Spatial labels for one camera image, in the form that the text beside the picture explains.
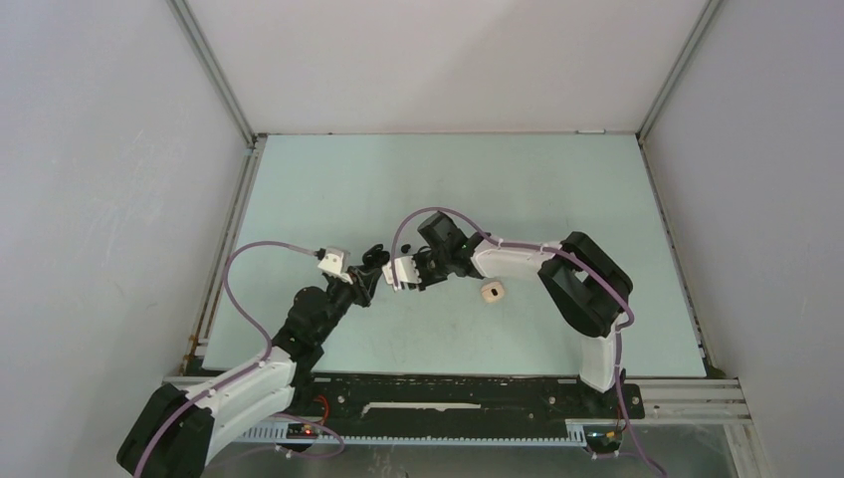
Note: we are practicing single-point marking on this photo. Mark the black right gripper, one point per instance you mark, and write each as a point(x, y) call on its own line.
point(425, 280)

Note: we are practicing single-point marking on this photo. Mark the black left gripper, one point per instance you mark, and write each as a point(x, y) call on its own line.
point(363, 283)

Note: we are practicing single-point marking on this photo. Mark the pink charging case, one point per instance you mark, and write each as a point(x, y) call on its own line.
point(492, 291)

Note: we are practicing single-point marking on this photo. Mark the black oval charging case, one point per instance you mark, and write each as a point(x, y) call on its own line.
point(375, 257)

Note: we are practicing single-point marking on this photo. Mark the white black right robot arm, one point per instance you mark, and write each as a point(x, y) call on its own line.
point(588, 288)

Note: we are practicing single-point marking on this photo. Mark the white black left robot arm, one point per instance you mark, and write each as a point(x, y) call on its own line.
point(180, 431)

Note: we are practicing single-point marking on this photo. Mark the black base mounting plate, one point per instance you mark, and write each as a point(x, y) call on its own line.
point(469, 405)

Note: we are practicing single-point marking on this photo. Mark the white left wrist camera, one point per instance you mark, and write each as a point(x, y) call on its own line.
point(332, 261)

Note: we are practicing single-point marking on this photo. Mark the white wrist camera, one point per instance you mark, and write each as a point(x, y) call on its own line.
point(401, 274)
point(332, 261)

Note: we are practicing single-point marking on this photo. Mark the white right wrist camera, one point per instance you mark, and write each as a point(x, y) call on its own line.
point(401, 274)

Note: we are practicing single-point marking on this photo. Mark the grey slotted cable duct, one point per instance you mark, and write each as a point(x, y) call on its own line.
point(289, 433)

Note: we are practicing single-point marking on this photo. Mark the aluminium frame rail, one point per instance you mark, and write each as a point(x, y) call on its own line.
point(667, 402)

